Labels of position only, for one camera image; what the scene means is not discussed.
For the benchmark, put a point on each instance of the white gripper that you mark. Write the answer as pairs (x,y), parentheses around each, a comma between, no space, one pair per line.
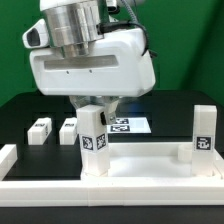
(117,65)

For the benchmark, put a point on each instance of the white desk top tray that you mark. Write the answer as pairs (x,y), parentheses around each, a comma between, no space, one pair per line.
(161,161)

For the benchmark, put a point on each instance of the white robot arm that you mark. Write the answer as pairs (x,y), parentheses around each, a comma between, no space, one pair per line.
(78,50)

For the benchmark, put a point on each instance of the fiducial marker plate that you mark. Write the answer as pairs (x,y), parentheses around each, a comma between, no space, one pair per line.
(130,125)

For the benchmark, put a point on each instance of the white U-shaped fence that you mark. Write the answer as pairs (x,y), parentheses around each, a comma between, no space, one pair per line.
(96,191)

